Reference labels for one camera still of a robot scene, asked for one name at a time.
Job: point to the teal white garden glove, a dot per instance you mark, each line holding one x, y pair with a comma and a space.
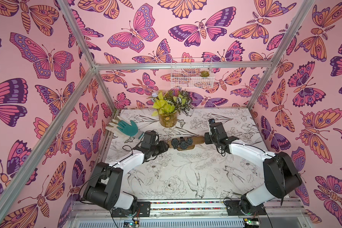
124, 128

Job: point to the small succulent in basket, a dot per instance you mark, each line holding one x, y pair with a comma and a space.
204, 74

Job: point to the aluminium frame left post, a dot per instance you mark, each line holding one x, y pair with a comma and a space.
18, 182

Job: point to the aluminium frame back bar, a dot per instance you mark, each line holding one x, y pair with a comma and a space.
185, 65

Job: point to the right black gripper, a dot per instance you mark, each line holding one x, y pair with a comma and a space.
209, 138

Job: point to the aluminium frame right post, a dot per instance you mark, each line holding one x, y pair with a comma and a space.
288, 37

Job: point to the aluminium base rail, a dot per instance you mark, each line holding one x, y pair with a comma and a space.
220, 208

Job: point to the white wire basket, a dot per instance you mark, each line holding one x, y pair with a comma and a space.
187, 78

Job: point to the aluminium frame post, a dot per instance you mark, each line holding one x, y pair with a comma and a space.
288, 37
18, 182

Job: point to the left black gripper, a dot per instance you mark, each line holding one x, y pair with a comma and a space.
163, 148

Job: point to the glass vase with plants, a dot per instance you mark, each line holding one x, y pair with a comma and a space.
168, 105

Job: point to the wooden watch stand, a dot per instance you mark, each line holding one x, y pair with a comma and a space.
196, 141

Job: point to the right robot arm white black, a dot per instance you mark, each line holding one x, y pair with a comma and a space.
279, 172

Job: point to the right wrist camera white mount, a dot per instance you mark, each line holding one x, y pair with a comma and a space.
211, 121

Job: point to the black wrist watch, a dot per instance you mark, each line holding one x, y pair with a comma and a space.
183, 144
189, 141
175, 143

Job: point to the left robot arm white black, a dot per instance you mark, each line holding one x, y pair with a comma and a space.
104, 187

